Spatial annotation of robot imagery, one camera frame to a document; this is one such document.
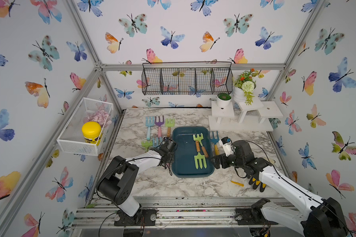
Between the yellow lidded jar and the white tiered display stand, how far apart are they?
2.19 feet

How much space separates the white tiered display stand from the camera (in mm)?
1005

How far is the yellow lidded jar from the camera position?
2.11 feet

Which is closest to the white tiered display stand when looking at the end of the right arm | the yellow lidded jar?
the end of the right arm

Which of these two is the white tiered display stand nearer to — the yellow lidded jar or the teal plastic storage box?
the teal plastic storage box
